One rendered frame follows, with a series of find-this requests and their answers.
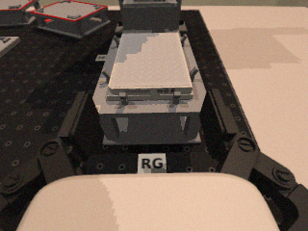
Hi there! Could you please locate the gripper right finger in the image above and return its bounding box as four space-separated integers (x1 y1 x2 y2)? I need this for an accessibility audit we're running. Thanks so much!
199 89 308 231

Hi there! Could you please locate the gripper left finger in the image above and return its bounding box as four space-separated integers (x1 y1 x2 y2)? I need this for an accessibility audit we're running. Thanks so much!
0 91 100 231

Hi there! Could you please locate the grey microplate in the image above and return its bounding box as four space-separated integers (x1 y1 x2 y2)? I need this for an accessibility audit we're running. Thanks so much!
108 33 193 101

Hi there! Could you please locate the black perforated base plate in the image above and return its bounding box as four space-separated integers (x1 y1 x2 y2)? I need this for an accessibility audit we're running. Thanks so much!
0 10 258 185

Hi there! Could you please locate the clear rectangular plate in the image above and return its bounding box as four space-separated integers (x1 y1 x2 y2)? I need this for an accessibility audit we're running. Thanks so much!
122 0 177 8

